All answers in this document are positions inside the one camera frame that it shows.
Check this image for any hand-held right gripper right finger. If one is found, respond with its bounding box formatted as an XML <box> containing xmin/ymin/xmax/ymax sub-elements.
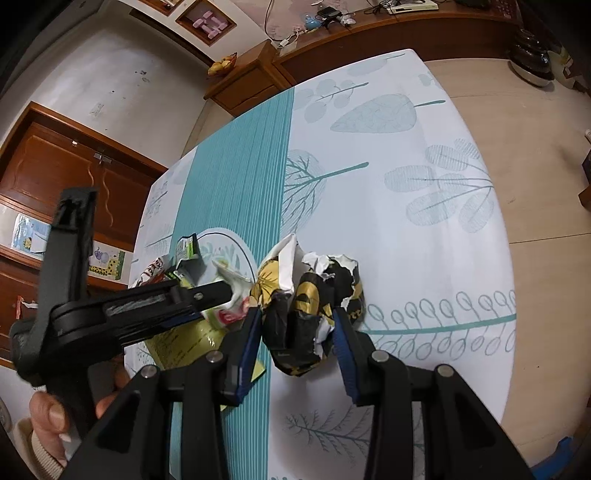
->
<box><xmin>332</xmin><ymin>307</ymin><xmax>539</xmax><ymax>480</ymax></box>

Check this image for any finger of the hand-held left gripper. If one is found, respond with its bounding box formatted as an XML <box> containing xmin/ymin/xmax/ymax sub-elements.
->
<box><xmin>120</xmin><ymin>312</ymin><xmax>202</xmax><ymax>347</ymax></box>
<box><xmin>107</xmin><ymin>281</ymin><xmax>237</xmax><ymax>325</ymax></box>

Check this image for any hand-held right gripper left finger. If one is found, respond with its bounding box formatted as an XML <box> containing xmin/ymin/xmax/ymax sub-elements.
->
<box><xmin>60</xmin><ymin>302</ymin><xmax>266</xmax><ymax>480</ymax></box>

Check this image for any green white wrapper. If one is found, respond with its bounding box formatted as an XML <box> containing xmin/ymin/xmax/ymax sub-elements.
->
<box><xmin>173</xmin><ymin>234</ymin><xmax>257</xmax><ymax>329</ymax></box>

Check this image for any large yellow-green snack bag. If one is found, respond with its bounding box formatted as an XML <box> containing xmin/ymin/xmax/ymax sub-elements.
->
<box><xmin>147</xmin><ymin>318</ymin><xmax>267</xmax><ymax>409</ymax></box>

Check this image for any black gold paper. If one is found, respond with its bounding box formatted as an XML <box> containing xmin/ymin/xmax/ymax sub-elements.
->
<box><xmin>252</xmin><ymin>233</ymin><xmax>368</xmax><ymax>378</ymax></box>

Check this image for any person's left forearm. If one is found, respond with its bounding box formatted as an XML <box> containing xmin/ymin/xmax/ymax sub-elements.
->
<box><xmin>11</xmin><ymin>418</ymin><xmax>65</xmax><ymax>480</ymax></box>

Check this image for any person's left hand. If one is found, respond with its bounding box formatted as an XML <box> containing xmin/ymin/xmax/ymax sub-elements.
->
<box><xmin>28</xmin><ymin>366</ymin><xmax>131</xmax><ymax>468</ymax></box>

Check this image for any red white carton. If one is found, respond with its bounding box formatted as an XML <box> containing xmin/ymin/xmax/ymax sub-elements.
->
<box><xmin>129</xmin><ymin>256</ymin><xmax>178</xmax><ymax>289</ymax></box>

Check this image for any wooden door with wavy panel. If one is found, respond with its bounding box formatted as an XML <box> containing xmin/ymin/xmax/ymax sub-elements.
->
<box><xmin>0</xmin><ymin>100</ymin><xmax>169</xmax><ymax>259</ymax></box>

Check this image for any leaf printed teal tablecloth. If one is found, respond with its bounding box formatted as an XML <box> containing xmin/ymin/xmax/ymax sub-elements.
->
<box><xmin>124</xmin><ymin>48</ymin><xmax>517</xmax><ymax>480</ymax></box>

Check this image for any small wooden side cabinet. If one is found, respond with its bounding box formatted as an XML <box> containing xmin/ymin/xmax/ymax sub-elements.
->
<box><xmin>203</xmin><ymin>39</ymin><xmax>296</xmax><ymax>116</ymax></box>

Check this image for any yellow fruit bowl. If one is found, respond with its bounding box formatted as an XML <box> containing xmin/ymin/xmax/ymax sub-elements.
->
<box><xmin>207</xmin><ymin>54</ymin><xmax>238</xmax><ymax>77</ymax></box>

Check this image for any long wooden television cabinet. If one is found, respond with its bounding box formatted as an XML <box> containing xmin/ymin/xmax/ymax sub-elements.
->
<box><xmin>272</xmin><ymin>0</ymin><xmax>522</xmax><ymax>86</ymax></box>

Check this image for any white set-top box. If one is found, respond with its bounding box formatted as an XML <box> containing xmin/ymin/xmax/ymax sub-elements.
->
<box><xmin>390</xmin><ymin>0</ymin><xmax>439</xmax><ymax>12</ymax></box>

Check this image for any dark pressure cooker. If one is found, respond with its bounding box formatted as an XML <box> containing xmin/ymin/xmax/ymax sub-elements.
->
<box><xmin>510</xmin><ymin>28</ymin><xmax>555</xmax><ymax>88</ymax></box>

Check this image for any white bucket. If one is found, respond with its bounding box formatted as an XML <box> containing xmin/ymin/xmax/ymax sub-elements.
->
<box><xmin>547</xmin><ymin>44</ymin><xmax>578</xmax><ymax>88</ymax></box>

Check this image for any white wall niche shelf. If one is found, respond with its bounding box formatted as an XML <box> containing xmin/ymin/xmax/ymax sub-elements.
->
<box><xmin>117</xmin><ymin>0</ymin><xmax>238</xmax><ymax>47</ymax></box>

